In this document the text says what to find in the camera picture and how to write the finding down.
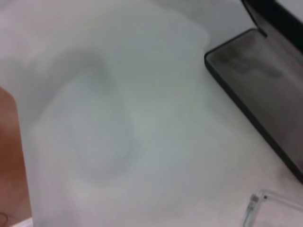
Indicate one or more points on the clear white glasses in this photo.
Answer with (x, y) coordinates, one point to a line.
(255, 197)

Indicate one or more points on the black glasses case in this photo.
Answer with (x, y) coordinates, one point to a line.
(272, 94)

